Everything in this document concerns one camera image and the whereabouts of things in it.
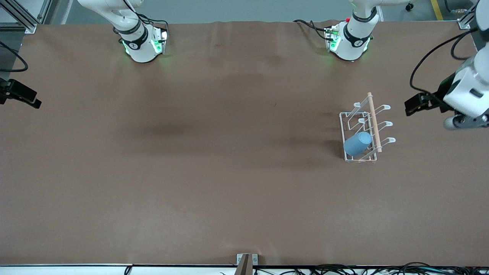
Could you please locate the blue plastic cup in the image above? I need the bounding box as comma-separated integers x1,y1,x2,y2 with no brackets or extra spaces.
343,131,372,157

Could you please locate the brown table cover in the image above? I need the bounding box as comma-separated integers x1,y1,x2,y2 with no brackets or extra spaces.
0,20,489,267

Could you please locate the white wire cup holder rack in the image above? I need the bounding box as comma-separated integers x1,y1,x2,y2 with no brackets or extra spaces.
339,92,397,163

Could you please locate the aluminium frame post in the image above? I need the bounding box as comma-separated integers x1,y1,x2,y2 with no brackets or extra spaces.
458,0,478,30
0,0,37,34

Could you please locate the grey diagonal frame strut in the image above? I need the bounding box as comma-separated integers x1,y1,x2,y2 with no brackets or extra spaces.
38,0,77,24

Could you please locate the black arm base cable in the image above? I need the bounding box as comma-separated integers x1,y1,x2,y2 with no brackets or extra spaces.
293,19,330,40

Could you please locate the black cable tangle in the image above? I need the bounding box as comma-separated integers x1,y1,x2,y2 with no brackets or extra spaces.
252,262,489,275

